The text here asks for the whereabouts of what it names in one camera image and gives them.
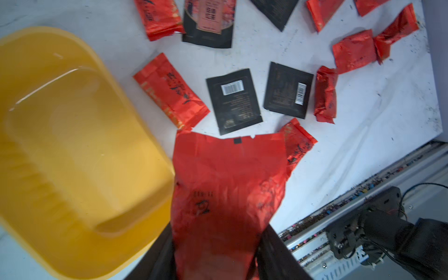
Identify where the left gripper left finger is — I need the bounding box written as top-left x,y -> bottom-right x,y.
125,223 -> 175,280

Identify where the yellow storage box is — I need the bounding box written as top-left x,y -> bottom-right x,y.
1,27 -> 175,280

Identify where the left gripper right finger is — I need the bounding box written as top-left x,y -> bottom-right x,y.
255,225 -> 312,280

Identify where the black barcode tea bag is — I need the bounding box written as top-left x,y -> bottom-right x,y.
250,0 -> 299,32
206,68 -> 263,135

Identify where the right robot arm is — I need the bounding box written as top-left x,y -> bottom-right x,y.
325,187 -> 448,280

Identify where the eleventh red foil tea bag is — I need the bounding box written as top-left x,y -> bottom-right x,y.
170,131 -> 288,280

